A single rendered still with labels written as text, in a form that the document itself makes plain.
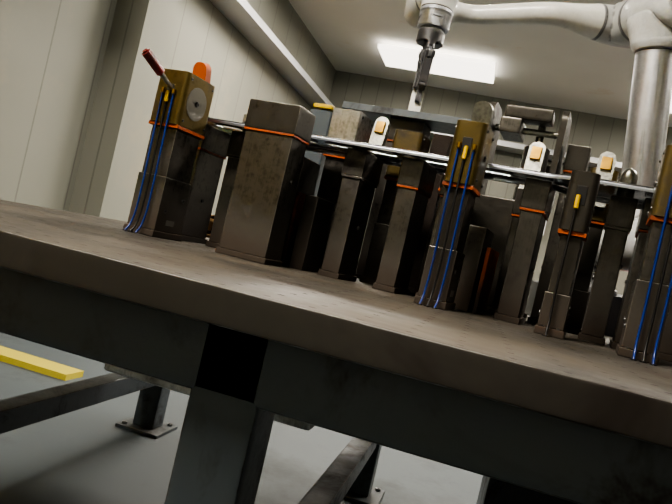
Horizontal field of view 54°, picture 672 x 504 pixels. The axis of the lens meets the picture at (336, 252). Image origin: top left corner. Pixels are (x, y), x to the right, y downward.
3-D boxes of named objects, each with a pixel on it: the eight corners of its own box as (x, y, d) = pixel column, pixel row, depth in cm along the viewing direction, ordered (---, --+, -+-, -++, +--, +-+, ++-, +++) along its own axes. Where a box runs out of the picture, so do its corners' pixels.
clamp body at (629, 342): (615, 358, 102) (666, 139, 102) (612, 353, 113) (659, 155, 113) (661, 370, 100) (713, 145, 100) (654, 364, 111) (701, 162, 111)
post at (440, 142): (397, 289, 164) (433, 132, 164) (402, 290, 169) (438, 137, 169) (416, 294, 162) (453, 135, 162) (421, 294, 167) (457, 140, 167)
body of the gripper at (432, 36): (416, 32, 185) (408, 65, 185) (421, 22, 177) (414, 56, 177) (441, 39, 185) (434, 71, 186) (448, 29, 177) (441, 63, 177)
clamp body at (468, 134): (407, 304, 118) (451, 114, 118) (422, 304, 129) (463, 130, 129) (442, 313, 116) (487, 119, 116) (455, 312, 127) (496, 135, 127)
